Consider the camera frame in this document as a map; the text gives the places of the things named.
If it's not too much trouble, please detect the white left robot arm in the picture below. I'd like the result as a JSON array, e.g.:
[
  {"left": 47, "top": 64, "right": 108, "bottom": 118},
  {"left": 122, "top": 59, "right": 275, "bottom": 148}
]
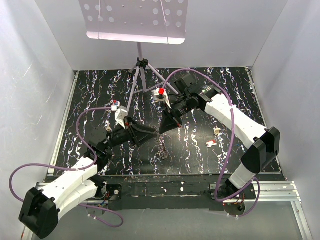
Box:
[{"left": 18, "top": 117, "right": 157, "bottom": 239}]

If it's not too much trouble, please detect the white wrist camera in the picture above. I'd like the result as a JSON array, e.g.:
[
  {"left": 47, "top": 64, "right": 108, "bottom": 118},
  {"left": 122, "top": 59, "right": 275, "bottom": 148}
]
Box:
[
  {"left": 111, "top": 105, "right": 128, "bottom": 128},
  {"left": 152, "top": 88, "right": 171, "bottom": 108}
]

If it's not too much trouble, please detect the lilac music stand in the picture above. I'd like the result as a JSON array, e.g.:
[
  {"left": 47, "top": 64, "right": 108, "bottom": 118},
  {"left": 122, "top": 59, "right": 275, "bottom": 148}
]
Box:
[{"left": 78, "top": 0, "right": 189, "bottom": 113}]

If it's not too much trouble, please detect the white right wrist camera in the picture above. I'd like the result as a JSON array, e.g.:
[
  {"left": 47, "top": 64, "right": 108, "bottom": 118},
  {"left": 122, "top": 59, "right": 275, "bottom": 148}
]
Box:
[{"left": 152, "top": 88, "right": 171, "bottom": 108}]

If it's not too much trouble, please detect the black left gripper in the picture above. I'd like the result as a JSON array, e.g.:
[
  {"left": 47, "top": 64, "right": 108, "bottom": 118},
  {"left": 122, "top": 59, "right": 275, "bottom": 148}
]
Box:
[{"left": 103, "top": 115, "right": 157, "bottom": 151}]

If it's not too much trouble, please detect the cream key tag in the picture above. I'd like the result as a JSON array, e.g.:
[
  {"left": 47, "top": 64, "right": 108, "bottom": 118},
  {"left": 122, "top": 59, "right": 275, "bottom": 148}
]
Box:
[{"left": 214, "top": 127, "right": 221, "bottom": 135}]

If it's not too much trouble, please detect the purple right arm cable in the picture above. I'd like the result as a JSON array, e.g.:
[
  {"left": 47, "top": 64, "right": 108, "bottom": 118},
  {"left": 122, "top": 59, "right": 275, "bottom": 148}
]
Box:
[{"left": 164, "top": 67, "right": 261, "bottom": 218}]

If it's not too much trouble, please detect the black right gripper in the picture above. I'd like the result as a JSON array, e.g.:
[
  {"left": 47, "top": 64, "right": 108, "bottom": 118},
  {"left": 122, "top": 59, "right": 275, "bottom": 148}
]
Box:
[{"left": 158, "top": 95, "right": 192, "bottom": 135}]

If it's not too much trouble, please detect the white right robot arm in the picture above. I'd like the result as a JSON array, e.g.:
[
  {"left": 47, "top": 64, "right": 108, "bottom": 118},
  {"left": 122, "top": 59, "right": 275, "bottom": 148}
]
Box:
[{"left": 152, "top": 73, "right": 280, "bottom": 199}]

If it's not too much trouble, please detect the yellow key tag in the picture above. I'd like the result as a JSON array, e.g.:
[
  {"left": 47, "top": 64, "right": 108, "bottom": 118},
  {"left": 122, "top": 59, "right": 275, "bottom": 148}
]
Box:
[{"left": 105, "top": 127, "right": 112, "bottom": 133}]

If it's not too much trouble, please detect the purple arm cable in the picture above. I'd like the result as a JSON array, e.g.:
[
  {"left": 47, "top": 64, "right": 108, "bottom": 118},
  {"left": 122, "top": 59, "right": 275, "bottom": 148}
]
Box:
[
  {"left": 8, "top": 107, "right": 125, "bottom": 228},
  {"left": 164, "top": 67, "right": 261, "bottom": 218}
]

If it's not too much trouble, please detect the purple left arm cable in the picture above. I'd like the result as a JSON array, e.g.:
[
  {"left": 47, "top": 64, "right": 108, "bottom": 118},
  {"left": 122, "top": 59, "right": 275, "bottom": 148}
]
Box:
[{"left": 8, "top": 107, "right": 125, "bottom": 228}]

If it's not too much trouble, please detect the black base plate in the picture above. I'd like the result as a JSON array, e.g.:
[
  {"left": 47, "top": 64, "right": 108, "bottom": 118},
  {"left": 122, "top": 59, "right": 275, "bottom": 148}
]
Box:
[{"left": 99, "top": 174, "right": 258, "bottom": 212}]

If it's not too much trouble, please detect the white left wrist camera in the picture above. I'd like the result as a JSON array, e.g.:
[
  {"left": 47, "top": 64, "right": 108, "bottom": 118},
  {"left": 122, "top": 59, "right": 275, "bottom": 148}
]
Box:
[{"left": 111, "top": 105, "right": 128, "bottom": 128}]

